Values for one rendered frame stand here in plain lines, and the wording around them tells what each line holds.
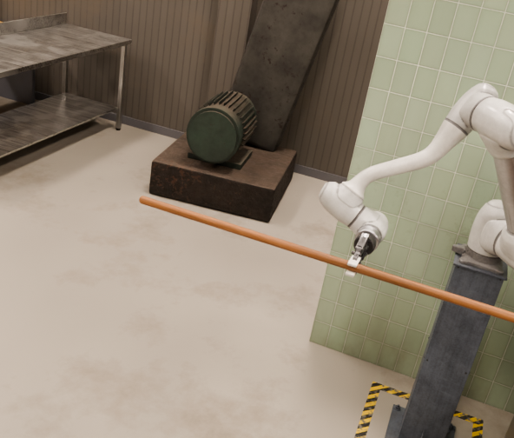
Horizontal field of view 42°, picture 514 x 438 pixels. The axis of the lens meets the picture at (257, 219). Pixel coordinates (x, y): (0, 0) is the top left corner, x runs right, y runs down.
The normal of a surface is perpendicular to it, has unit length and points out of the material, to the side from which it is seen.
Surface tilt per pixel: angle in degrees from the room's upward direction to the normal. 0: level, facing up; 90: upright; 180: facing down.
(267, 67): 90
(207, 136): 90
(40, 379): 0
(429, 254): 90
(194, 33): 90
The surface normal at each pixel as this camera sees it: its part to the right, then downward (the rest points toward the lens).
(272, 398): 0.16, -0.89
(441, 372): -0.34, 0.36
